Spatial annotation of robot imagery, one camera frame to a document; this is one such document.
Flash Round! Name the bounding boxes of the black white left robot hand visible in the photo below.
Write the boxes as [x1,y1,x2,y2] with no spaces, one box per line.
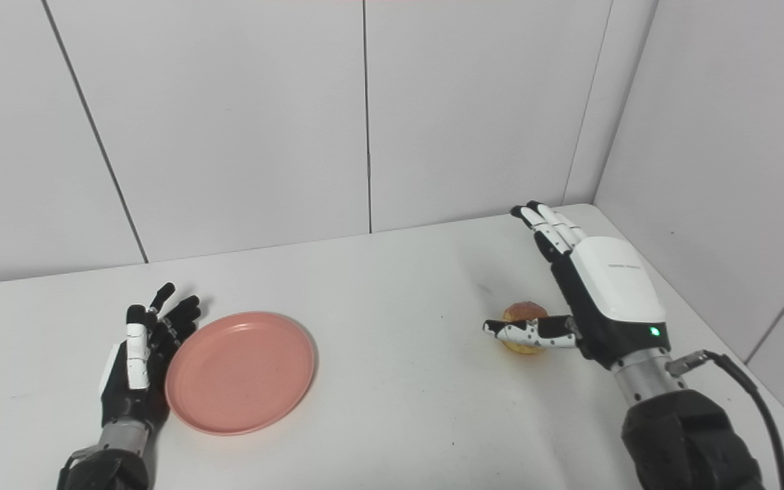
[99,282,201,431]

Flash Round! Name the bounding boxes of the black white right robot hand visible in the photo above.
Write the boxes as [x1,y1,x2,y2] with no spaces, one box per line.
[483,201,672,370]

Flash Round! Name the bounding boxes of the cream puff pastry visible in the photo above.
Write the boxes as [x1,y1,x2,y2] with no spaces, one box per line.
[501,301,551,355]

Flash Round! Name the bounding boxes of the pink round plate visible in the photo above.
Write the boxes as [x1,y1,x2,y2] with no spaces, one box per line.
[165,312,316,436]

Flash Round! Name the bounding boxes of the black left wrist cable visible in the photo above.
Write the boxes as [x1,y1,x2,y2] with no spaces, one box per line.
[59,446,97,474]

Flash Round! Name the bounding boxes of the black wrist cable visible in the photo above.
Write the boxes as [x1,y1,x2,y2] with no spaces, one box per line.
[666,350,784,490]
[59,446,97,474]

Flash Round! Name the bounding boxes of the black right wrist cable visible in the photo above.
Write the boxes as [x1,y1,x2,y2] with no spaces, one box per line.
[666,350,784,490]

